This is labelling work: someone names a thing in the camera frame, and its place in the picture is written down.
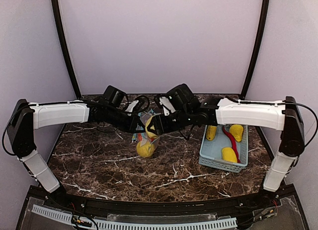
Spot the pale yellow potato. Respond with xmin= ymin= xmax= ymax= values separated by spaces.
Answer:
xmin=145 ymin=116 xmax=159 ymax=140

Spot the clear zip bag blue zipper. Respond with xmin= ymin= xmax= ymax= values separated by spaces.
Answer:
xmin=136 ymin=109 xmax=160 ymax=157

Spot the round yellow lemon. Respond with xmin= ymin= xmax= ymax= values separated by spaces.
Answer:
xmin=136 ymin=142 xmax=156 ymax=157

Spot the yellow mango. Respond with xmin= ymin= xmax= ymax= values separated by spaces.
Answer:
xmin=221 ymin=147 xmax=238 ymax=163

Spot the orange fruit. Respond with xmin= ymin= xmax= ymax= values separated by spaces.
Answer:
xmin=137 ymin=133 xmax=148 ymax=141

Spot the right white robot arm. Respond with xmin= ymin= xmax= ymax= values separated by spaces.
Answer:
xmin=146 ymin=84 xmax=310 ymax=192

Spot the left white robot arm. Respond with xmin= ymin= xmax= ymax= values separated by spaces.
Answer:
xmin=1 ymin=86 xmax=144 ymax=193

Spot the yellow fruit back left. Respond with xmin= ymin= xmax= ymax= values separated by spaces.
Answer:
xmin=206 ymin=125 xmax=217 ymax=141

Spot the light blue plastic basket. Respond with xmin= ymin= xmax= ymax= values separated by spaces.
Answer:
xmin=199 ymin=125 xmax=248 ymax=173

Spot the red chili pepper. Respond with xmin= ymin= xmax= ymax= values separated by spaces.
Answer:
xmin=222 ymin=126 xmax=240 ymax=163

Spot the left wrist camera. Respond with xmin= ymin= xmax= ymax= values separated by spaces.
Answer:
xmin=124 ymin=95 xmax=150 ymax=114

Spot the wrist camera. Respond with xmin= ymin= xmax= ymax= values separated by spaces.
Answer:
xmin=124 ymin=95 xmax=150 ymax=114
xmin=154 ymin=94 xmax=176 ymax=116

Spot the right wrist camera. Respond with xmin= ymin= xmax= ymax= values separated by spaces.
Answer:
xmin=154 ymin=94 xmax=176 ymax=116

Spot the slotted grey cable duct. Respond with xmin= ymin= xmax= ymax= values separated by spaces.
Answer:
xmin=31 ymin=204 xmax=238 ymax=230

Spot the black front table rail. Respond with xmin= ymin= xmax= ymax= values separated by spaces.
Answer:
xmin=45 ymin=187 xmax=274 ymax=217

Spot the black frame post left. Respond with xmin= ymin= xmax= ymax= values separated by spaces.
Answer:
xmin=51 ymin=0 xmax=81 ymax=98

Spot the black frame post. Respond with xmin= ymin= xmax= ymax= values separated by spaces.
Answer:
xmin=51 ymin=0 xmax=81 ymax=98
xmin=239 ymin=0 xmax=270 ymax=99

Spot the black frame post right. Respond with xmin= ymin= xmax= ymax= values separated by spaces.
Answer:
xmin=239 ymin=0 xmax=270 ymax=99

